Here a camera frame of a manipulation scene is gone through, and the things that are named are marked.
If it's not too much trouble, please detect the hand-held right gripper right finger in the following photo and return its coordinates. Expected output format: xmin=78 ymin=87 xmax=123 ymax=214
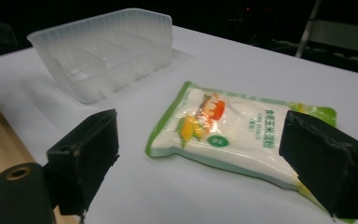
xmin=278 ymin=109 xmax=358 ymax=220

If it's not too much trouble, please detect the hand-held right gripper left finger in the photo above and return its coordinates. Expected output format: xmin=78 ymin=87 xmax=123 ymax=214
xmin=46 ymin=108 xmax=120 ymax=217

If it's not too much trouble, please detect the green and white starch bag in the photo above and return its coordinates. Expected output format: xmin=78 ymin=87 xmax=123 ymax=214
xmin=145 ymin=80 xmax=357 ymax=224

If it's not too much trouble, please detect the translucent plastic bin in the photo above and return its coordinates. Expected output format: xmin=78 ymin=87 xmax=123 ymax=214
xmin=26 ymin=7 xmax=173 ymax=105

